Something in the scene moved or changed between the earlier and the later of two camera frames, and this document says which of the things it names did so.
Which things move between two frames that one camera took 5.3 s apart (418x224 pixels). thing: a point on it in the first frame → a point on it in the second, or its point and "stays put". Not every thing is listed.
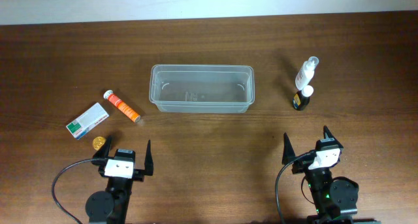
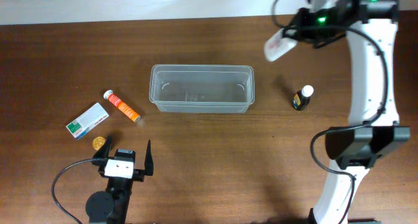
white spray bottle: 305,72 → 277,46
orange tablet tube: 123,107 stays put
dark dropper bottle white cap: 302,98 stays put
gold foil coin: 98,142 stays put
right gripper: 288,151 → 298,34
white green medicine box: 87,120 stays put
